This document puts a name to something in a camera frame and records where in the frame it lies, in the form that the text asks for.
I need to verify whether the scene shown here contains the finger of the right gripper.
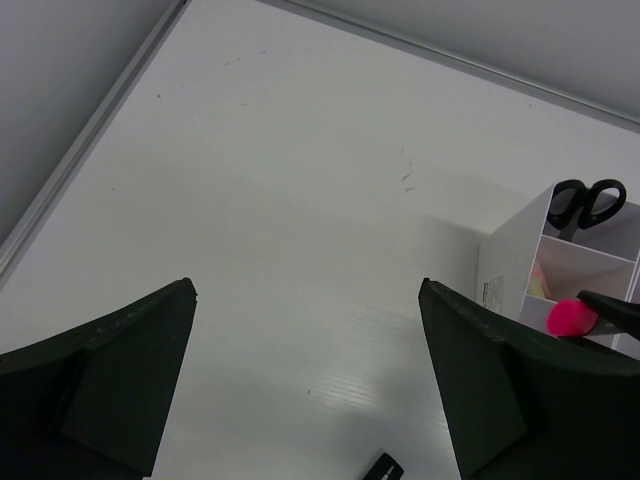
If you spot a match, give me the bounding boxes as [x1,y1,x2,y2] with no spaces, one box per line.
[578,290,639,340]

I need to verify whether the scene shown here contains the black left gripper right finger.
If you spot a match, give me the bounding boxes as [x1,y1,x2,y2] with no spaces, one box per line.
[419,280,639,479]

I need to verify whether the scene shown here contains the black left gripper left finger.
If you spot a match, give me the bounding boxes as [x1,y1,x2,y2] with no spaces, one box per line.
[1,278,197,475]

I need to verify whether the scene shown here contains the pink black highlighter marker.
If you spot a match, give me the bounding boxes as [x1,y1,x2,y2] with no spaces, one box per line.
[546,299,599,337]

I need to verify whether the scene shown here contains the yellow slim highlighter pen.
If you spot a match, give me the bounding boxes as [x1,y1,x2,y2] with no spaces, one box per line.
[527,261,549,299]

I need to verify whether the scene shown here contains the black handled scissors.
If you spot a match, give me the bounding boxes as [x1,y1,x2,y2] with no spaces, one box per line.
[546,179,627,242]

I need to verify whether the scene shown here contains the green black highlighter marker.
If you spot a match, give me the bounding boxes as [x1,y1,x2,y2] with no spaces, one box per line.
[363,452,404,480]

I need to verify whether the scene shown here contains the white left organizer box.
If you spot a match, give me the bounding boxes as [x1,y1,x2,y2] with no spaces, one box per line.
[475,183,639,332]

